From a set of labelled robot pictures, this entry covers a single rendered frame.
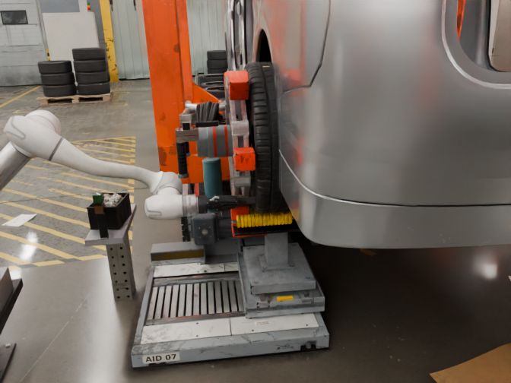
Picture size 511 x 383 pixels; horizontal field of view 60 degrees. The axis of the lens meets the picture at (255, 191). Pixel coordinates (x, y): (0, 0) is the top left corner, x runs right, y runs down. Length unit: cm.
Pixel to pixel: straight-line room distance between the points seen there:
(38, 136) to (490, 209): 143
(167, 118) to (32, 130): 85
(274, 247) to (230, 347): 50
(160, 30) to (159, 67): 18
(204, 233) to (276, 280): 51
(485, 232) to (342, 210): 35
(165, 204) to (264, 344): 72
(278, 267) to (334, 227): 103
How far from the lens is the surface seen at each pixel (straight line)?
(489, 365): 214
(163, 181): 192
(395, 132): 101
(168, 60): 237
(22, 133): 176
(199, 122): 175
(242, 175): 175
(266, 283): 207
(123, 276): 241
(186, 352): 198
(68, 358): 221
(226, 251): 261
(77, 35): 1291
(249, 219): 196
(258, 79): 178
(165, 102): 240
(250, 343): 197
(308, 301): 208
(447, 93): 100
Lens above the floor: 130
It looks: 20 degrees down
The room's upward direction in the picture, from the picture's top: 2 degrees counter-clockwise
